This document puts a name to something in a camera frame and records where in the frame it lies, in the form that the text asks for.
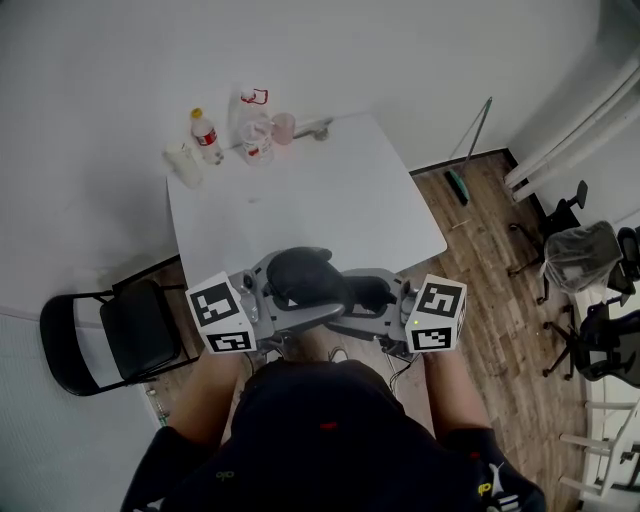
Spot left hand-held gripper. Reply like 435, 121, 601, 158
184, 244, 347, 355

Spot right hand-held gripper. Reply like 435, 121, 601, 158
326, 268, 469, 357

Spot black glasses case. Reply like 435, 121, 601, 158
264, 247, 354, 309

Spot person's right forearm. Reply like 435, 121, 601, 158
422, 349, 494, 436

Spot person's left forearm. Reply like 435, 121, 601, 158
167, 349, 246, 446

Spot broom with green head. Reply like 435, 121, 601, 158
443, 96, 494, 207

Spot pink cup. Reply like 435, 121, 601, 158
271, 112, 297, 147

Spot grey tool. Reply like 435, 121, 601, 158
294, 117, 335, 142

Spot person's black shirt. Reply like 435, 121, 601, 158
119, 359, 546, 512

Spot black folding chair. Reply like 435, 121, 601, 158
39, 278, 201, 397

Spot white plastic bottle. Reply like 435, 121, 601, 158
162, 142, 205, 190

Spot red label plastic bottle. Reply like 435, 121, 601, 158
189, 107, 225, 166

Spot clear plastic chair cover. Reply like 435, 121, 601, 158
542, 221, 624, 296

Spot black mesh office chair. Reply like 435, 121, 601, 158
542, 299, 640, 389

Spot white pipe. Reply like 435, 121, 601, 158
512, 89, 640, 203
503, 64, 640, 189

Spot white metal rack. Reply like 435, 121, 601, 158
558, 397, 640, 501

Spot clear jug with red handle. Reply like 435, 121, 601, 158
234, 88, 276, 167

